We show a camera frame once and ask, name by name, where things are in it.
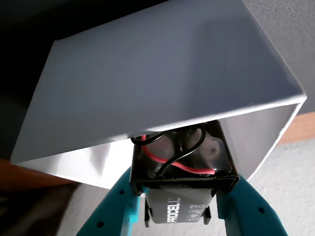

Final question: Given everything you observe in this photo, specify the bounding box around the dark grey cloth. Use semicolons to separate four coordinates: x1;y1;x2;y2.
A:
0;184;77;236

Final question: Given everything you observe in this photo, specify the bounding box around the white open cardboard box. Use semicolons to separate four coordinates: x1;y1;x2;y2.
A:
11;0;308;190

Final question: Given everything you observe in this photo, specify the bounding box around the black mat with WOWROBO print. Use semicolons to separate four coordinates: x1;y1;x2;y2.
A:
0;0;315;163

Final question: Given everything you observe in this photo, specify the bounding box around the small black battery pack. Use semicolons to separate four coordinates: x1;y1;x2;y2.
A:
129;120;240;226

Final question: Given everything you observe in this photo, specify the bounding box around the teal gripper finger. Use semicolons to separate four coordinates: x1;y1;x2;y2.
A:
76;165;146;236
215;175;289;236

